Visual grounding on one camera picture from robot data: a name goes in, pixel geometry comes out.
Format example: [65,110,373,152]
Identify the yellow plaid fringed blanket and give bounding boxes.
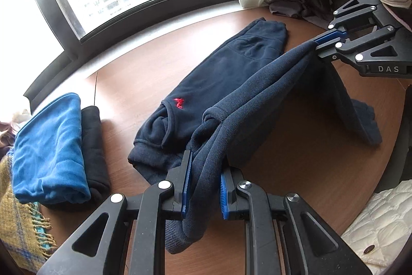
[1,149,57,273]

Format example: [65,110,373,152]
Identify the navy blue sweatpants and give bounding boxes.
[128,18,382,254]

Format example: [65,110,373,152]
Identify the left pink curtain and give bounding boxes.
[0,110,31,159]

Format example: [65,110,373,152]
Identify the black window frame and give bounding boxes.
[24,0,236,110]

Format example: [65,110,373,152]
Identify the folded black garment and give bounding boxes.
[45,105,111,212]

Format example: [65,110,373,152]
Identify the folded blue garment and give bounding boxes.
[12,93,91,204]

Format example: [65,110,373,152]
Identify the white quilted bedding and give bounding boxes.
[341,180,411,274]

